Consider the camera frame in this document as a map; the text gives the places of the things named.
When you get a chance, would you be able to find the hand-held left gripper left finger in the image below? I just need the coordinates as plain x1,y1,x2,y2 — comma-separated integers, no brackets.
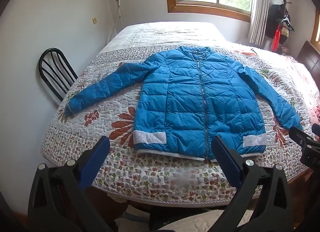
27,136,115,232

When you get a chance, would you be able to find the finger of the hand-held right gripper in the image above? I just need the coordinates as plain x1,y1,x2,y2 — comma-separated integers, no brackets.
289,126,320,148

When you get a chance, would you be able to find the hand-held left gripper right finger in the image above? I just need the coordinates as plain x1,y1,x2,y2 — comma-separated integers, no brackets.
211,136,294,232

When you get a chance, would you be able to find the blue puffer jacket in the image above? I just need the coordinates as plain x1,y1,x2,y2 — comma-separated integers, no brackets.
65,46,304,164

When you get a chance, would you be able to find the floral quilted bed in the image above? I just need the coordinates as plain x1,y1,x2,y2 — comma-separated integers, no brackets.
40,22,320,206

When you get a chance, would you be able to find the pink floral bedding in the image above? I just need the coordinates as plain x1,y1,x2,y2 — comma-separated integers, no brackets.
282,54,320,124

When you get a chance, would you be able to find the dark wooden headboard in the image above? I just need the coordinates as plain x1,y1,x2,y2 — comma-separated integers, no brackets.
296,40,320,73

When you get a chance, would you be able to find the black hanging garment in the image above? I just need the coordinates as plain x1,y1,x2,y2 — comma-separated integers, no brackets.
264,4,288,45

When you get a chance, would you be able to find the white curtain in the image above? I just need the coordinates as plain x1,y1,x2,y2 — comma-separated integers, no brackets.
249,0,270,46

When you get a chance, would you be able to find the red hanging strap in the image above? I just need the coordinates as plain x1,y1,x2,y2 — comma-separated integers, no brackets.
271,29,281,53

